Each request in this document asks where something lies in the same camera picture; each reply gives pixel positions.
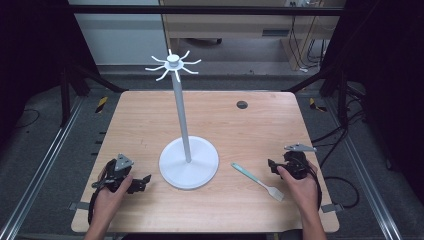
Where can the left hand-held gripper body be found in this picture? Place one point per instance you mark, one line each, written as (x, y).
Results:
(116, 171)

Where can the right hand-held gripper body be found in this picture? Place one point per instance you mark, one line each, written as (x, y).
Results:
(296, 165)

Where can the person's right hand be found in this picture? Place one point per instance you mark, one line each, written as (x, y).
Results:
(303, 193)

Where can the person's left hand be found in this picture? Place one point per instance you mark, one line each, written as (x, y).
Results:
(106, 205)

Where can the yellow black tape marker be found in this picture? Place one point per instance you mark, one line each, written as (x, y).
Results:
(315, 106)
(102, 104)

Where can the dark round table grommet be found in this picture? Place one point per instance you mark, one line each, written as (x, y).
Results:
(242, 104)

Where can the white hook rack stand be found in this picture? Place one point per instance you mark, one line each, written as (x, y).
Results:
(181, 110)

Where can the white cabinet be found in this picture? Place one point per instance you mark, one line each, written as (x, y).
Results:
(123, 36)

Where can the light wooden desk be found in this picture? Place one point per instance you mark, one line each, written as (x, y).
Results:
(233, 28)

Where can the grey table edge bracket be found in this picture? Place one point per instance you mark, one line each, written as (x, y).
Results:
(78, 206)
(331, 208)

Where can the silver metal floor rail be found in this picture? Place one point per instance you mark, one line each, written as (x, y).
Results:
(366, 180)
(43, 163)

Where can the black frame strut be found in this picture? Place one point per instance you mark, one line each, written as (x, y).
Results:
(66, 100)
(342, 100)

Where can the black horizontal frame bar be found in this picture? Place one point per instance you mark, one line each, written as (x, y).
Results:
(200, 10)

